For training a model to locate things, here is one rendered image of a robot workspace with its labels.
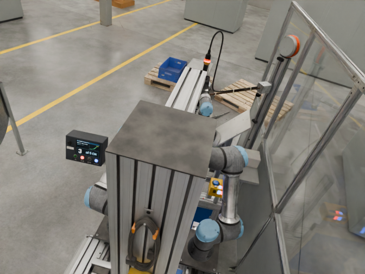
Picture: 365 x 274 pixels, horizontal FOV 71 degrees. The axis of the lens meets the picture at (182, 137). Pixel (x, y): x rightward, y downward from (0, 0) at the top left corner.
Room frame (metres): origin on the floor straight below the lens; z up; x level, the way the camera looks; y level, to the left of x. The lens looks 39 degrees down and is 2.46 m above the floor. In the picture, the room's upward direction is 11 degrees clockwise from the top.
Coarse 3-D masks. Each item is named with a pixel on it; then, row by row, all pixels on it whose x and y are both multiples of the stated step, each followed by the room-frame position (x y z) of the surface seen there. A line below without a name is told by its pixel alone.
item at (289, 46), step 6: (288, 36) 2.02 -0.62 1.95; (294, 36) 2.01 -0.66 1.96; (282, 42) 2.05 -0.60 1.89; (288, 42) 2.00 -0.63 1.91; (294, 42) 1.97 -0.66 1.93; (282, 48) 2.03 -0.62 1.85; (288, 48) 1.98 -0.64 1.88; (294, 48) 1.95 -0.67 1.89; (282, 54) 2.01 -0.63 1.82; (288, 54) 1.97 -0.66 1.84; (294, 54) 1.97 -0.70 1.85
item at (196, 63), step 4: (192, 60) 4.78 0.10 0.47; (196, 60) 4.83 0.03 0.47; (200, 60) 4.87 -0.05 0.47; (188, 64) 4.57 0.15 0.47; (192, 64) 4.62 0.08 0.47; (196, 64) 4.65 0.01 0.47; (200, 64) 4.69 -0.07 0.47; (212, 64) 4.79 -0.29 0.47; (196, 68) 4.46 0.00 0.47; (200, 68) 4.50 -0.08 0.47; (208, 72) 4.40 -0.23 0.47
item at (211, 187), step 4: (212, 180) 1.28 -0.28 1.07; (220, 180) 1.29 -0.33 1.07; (212, 184) 1.24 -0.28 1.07; (220, 184) 1.26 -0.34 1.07; (212, 188) 1.21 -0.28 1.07; (216, 188) 1.21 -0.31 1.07; (220, 188) 1.22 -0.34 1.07; (208, 192) 1.23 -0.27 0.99; (212, 192) 1.21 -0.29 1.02; (216, 192) 1.21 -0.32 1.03; (216, 196) 1.21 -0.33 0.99; (220, 196) 1.21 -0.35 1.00
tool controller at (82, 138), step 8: (72, 136) 1.25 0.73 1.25; (80, 136) 1.27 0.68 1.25; (88, 136) 1.29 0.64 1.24; (96, 136) 1.32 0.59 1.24; (104, 136) 1.34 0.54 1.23; (72, 144) 1.23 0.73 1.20; (80, 144) 1.24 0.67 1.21; (88, 144) 1.24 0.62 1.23; (96, 144) 1.24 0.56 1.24; (104, 144) 1.27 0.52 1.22; (72, 152) 1.22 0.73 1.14; (88, 152) 1.22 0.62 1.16; (96, 152) 1.22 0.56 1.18; (104, 152) 1.27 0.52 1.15; (80, 160) 1.20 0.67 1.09; (88, 160) 1.21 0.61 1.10; (104, 160) 1.26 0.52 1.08
